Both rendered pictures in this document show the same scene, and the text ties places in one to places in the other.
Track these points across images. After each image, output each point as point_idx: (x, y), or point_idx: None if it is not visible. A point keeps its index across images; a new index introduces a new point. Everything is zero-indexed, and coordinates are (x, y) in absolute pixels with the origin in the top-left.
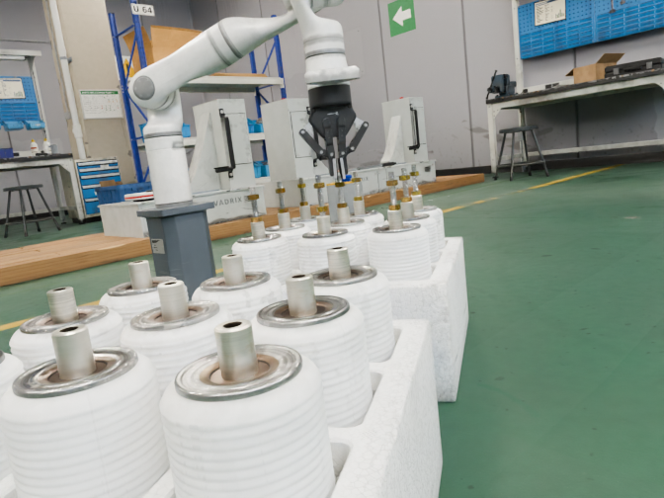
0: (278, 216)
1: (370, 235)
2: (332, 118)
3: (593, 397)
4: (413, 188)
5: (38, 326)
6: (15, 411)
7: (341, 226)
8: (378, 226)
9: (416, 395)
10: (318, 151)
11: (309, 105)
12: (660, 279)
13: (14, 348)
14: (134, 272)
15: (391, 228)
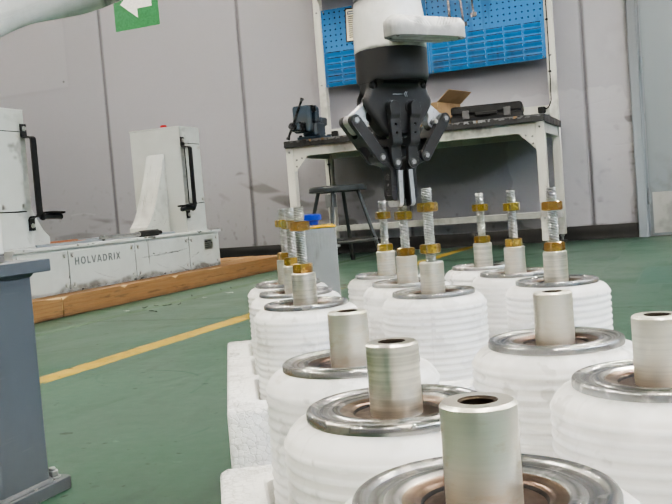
0: (286, 272)
1: (527, 292)
2: (399, 101)
3: None
4: (479, 231)
5: (394, 420)
6: None
7: (420, 286)
8: (519, 280)
9: None
10: (378, 155)
11: (363, 76)
12: None
13: (380, 470)
14: (354, 329)
15: (554, 281)
